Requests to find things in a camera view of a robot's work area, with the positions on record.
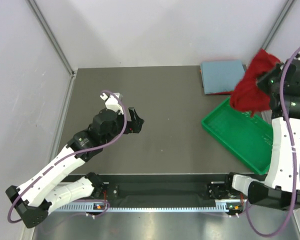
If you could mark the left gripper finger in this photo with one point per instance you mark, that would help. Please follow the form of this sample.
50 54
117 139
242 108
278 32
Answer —
134 117
136 126

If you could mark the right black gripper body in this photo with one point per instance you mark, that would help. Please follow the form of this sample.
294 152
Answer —
269 82

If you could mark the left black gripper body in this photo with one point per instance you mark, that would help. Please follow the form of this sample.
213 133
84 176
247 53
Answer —
119 126

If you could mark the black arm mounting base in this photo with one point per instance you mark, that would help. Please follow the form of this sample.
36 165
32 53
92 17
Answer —
164 190

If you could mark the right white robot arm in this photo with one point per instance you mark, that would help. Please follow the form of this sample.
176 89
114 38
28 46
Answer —
276 190

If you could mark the folded blue t shirt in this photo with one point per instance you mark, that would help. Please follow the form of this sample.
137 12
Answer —
221 75

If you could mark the green plastic tray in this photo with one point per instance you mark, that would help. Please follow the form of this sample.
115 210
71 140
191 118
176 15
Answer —
248 138

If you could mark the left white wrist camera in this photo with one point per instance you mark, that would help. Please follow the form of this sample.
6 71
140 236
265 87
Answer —
111 103

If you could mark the left aluminium frame post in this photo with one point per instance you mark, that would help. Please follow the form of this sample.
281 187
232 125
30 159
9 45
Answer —
50 35

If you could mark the aluminium frame post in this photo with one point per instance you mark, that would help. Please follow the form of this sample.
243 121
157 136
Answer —
50 35
283 13

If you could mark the right aluminium frame post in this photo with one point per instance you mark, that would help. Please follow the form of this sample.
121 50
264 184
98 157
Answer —
283 13

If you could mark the slotted grey cable duct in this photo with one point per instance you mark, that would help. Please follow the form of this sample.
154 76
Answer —
218 206

